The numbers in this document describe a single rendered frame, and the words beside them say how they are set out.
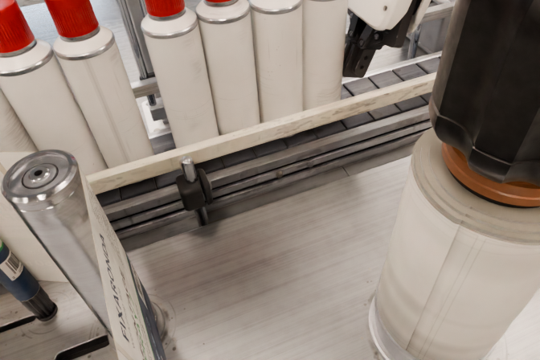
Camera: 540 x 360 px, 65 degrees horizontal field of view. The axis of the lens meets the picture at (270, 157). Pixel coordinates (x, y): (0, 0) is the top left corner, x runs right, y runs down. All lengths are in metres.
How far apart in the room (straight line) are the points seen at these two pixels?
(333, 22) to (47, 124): 0.29
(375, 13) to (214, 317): 0.33
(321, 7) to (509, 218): 0.29
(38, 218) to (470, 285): 0.22
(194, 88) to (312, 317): 0.24
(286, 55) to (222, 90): 0.07
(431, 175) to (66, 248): 0.20
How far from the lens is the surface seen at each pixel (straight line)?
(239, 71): 0.44
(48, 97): 0.42
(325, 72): 0.48
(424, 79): 0.56
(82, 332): 0.41
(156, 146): 0.53
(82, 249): 0.27
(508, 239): 0.21
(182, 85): 0.42
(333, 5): 0.44
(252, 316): 0.38
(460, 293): 0.25
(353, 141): 0.52
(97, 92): 0.42
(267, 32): 0.43
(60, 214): 0.25
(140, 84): 0.48
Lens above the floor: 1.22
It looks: 45 degrees down
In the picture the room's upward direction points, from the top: 4 degrees counter-clockwise
